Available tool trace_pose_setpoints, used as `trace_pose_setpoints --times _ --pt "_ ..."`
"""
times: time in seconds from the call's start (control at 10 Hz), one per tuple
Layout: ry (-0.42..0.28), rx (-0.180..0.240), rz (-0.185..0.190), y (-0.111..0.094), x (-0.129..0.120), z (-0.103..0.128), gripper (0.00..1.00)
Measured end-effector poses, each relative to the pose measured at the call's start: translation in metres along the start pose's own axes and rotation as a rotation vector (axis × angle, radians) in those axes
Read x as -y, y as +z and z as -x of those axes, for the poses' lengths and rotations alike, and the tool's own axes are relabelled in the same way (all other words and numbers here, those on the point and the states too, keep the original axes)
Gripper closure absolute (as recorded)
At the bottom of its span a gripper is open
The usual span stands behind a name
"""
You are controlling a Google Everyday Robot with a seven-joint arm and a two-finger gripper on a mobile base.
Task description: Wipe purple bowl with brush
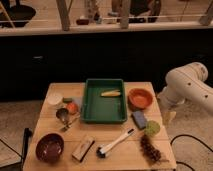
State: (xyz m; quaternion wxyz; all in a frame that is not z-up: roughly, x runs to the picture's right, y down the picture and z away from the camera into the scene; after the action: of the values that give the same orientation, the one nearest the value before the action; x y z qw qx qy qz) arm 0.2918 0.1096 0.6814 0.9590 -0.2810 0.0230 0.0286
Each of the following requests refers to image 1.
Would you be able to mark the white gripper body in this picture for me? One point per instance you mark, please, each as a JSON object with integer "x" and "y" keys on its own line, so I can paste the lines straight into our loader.
{"x": 168, "y": 114}

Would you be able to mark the white dish brush black bristles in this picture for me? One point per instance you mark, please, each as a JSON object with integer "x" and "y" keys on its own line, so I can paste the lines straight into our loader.
{"x": 102, "y": 151}

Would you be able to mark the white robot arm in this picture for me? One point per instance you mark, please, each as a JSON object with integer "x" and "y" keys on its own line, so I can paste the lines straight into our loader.
{"x": 185, "y": 83}

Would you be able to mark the orange bowl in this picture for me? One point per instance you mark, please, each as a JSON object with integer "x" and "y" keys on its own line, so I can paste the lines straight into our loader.
{"x": 140, "y": 98}

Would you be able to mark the purple bowl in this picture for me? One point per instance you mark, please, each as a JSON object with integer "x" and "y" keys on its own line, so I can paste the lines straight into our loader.
{"x": 49, "y": 148}

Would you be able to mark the green scrub ball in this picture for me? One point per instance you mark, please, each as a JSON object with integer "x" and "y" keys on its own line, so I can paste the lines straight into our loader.
{"x": 152, "y": 128}

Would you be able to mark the blue sponge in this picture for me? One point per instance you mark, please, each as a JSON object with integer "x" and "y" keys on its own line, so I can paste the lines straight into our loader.
{"x": 139, "y": 119}

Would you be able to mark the dark grape bunch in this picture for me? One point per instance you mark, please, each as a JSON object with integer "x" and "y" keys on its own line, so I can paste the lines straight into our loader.
{"x": 153, "y": 154}

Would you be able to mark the yellow corn cob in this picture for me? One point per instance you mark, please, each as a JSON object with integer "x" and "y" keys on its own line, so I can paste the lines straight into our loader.
{"x": 113, "y": 93}

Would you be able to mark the green plastic tray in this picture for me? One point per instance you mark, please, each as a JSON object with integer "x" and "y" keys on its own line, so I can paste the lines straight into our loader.
{"x": 103, "y": 110}

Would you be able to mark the wooden block eraser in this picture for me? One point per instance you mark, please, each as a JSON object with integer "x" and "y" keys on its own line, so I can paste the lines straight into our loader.
{"x": 82, "y": 148}

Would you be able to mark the orange tomato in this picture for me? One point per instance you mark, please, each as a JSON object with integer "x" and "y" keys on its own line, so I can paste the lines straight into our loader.
{"x": 72, "y": 108}

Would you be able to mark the green small lid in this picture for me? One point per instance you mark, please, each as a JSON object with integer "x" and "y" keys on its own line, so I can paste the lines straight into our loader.
{"x": 67, "y": 100}

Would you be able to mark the metal spoon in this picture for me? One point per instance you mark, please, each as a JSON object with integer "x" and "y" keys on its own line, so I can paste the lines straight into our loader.
{"x": 65, "y": 128}

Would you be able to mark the metal cup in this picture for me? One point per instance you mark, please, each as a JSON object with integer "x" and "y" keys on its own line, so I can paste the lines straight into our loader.
{"x": 63, "y": 115}

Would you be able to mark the white cup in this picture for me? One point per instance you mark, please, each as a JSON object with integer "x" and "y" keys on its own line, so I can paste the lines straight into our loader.
{"x": 55, "y": 100}

